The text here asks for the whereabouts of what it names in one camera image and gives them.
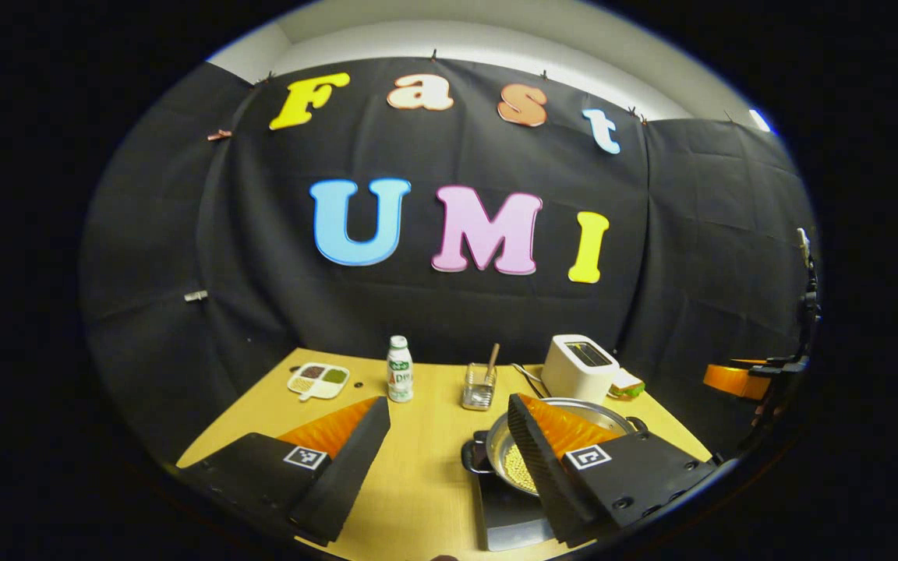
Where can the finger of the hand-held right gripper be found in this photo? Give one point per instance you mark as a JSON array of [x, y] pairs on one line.
[[730, 380]]

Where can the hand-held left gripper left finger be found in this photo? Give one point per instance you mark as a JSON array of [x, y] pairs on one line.
[[351, 475]]

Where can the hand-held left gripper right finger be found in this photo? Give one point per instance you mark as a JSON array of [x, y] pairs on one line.
[[550, 475]]

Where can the pile of yellow soybeans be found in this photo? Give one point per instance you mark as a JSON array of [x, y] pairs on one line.
[[519, 469]]

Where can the stainless steel pot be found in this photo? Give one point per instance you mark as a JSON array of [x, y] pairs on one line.
[[507, 449]]

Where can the black induction cooktop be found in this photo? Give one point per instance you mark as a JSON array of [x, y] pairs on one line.
[[511, 518]]

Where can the white divided bean dish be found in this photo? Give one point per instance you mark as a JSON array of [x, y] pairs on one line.
[[320, 381]]

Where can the white toaster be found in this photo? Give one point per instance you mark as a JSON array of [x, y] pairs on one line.
[[574, 378]]

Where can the toy sandwich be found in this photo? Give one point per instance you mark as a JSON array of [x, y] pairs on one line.
[[628, 384]]

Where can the white green-label milk bottle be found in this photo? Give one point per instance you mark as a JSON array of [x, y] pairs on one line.
[[400, 378]]

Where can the black backdrop cloth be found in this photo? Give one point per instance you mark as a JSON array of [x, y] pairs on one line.
[[262, 312]]

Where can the ceiling light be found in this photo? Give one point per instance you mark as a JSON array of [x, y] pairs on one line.
[[759, 121]]

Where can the silver backdrop clip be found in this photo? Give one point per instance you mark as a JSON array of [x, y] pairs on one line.
[[196, 296]]

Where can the pink backdrop clip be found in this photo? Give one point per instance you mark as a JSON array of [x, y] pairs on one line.
[[220, 135]]

